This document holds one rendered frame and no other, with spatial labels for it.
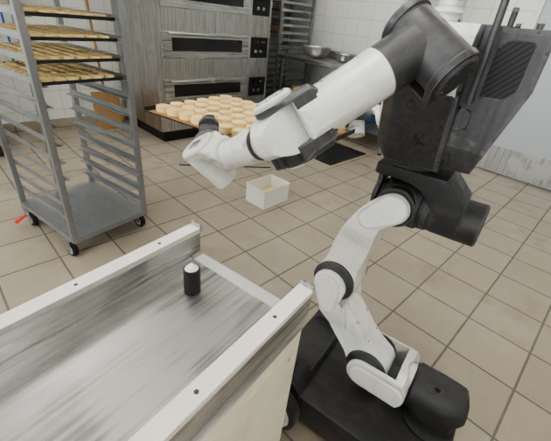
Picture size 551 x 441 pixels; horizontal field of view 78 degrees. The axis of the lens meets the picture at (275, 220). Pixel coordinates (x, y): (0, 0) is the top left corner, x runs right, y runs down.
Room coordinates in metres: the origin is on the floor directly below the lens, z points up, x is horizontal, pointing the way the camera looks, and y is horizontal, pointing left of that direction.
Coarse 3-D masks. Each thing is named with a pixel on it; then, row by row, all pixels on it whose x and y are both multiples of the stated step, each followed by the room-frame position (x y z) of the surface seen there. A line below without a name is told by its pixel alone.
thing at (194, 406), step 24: (312, 288) 0.46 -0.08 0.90; (288, 312) 0.40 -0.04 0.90; (264, 336) 0.35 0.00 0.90; (216, 360) 0.30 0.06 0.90; (240, 360) 0.30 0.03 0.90; (192, 384) 0.26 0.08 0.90; (216, 384) 0.26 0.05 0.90; (240, 384) 0.30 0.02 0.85; (168, 408) 0.22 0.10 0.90; (192, 408) 0.23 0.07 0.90; (216, 408) 0.26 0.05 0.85; (144, 432) 0.19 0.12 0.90; (168, 432) 0.20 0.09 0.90; (192, 432) 0.22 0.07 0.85
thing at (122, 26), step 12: (120, 0) 1.88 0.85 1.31; (120, 12) 1.87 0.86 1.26; (120, 24) 1.87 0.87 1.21; (132, 84) 1.89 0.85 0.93; (132, 96) 1.89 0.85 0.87; (132, 108) 1.88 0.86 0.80; (132, 120) 1.87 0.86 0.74; (132, 132) 1.88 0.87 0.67; (144, 192) 1.89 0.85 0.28; (144, 204) 1.88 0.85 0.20
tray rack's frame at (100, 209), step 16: (0, 128) 1.83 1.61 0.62; (80, 128) 2.20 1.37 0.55; (16, 176) 1.83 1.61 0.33; (80, 192) 2.02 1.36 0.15; (96, 192) 2.05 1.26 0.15; (112, 192) 2.07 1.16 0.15; (32, 208) 1.76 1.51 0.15; (48, 208) 1.78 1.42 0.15; (80, 208) 1.82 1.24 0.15; (96, 208) 1.84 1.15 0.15; (112, 208) 1.86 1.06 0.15; (128, 208) 1.89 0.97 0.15; (48, 224) 1.64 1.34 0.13; (64, 224) 1.63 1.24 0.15; (96, 224) 1.67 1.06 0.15; (112, 224) 1.69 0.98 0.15; (64, 240) 1.52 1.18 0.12; (80, 240) 1.52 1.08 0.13
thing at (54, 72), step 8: (0, 64) 1.82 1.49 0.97; (8, 64) 1.83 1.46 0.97; (16, 64) 1.85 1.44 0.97; (24, 64) 1.88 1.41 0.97; (48, 64) 1.96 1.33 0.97; (56, 64) 2.00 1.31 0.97; (64, 64) 2.01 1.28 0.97; (72, 64) 2.04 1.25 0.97; (24, 72) 1.68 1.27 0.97; (40, 72) 1.72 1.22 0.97; (48, 72) 1.80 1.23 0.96; (56, 72) 1.78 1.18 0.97; (64, 72) 1.82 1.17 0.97; (72, 72) 1.81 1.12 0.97; (80, 72) 1.85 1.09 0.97; (88, 72) 1.86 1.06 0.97; (96, 72) 1.90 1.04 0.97; (104, 72) 1.91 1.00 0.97; (48, 80) 1.58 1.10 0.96; (56, 80) 1.63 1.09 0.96
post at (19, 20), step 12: (12, 0) 1.49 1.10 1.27; (12, 12) 1.50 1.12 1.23; (24, 24) 1.51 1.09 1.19; (24, 36) 1.50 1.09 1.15; (24, 48) 1.49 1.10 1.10; (24, 60) 1.50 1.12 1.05; (36, 72) 1.51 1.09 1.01; (36, 84) 1.50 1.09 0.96; (36, 96) 1.49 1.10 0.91; (48, 120) 1.51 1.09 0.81; (48, 132) 1.50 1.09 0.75; (48, 144) 1.49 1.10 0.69; (60, 168) 1.51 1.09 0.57; (60, 180) 1.50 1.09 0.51; (60, 192) 1.49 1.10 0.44; (72, 216) 1.51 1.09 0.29; (72, 228) 1.50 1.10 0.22; (72, 240) 1.50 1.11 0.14
